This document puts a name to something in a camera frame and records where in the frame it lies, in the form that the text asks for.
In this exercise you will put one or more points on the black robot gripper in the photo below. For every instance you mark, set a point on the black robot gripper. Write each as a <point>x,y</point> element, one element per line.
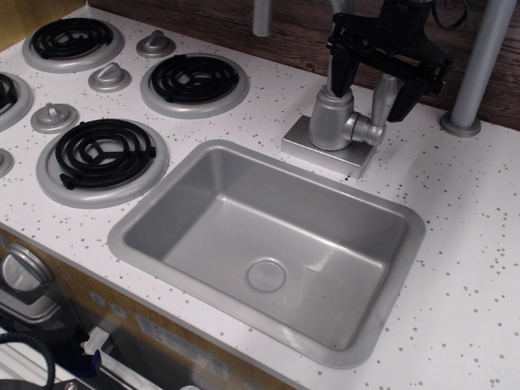
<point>394,42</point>

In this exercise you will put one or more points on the silver faucet lever handle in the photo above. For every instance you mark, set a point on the silver faucet lever handle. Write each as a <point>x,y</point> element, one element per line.
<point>371,131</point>

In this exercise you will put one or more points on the silver toy faucet base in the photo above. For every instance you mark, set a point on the silver toy faucet base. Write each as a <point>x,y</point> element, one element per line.
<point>326,137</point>

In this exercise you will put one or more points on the grey faucet spout pipe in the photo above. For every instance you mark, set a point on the grey faucet spout pipe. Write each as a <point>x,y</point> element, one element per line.
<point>262,17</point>

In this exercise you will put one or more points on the back right black stove burner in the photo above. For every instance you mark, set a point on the back right black stove burner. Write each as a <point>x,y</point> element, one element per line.
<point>194,86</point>

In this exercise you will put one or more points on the grey plastic sink basin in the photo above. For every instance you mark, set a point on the grey plastic sink basin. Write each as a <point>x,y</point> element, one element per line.
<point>312,263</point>

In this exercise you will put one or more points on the silver stove knob back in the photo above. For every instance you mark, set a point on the silver stove knob back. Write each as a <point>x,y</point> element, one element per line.
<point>155,46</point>

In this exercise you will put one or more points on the silver stove knob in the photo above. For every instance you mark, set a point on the silver stove knob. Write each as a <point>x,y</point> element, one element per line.
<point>109,79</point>
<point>54,118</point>
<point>155,46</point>

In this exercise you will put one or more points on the silver stove knob middle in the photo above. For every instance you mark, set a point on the silver stove knob middle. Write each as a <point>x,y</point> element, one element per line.
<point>109,79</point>

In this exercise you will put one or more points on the front right black stove burner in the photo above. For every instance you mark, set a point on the front right black stove burner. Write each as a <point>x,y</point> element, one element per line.
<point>102,163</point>

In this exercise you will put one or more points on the back left black stove burner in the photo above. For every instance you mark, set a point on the back left black stove burner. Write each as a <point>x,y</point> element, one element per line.
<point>72,45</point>

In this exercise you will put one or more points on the silver stove knob front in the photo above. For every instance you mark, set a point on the silver stove knob front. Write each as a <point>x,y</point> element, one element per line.
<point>54,118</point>

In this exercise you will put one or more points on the left edge black stove burner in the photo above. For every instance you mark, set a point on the left edge black stove burner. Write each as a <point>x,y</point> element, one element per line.
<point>16,100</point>

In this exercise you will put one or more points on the silver stove knob left edge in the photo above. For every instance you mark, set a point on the silver stove knob left edge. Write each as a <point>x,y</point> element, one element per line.
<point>6,162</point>

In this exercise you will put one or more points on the silver oven dial knob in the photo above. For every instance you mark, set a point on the silver oven dial knob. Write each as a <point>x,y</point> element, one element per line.
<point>24,275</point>

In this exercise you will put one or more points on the grey support post right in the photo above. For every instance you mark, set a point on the grey support post right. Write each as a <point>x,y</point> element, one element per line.
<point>462,120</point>

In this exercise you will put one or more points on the silver oven door handle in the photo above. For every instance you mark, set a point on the silver oven door handle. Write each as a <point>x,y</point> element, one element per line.
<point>41,313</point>

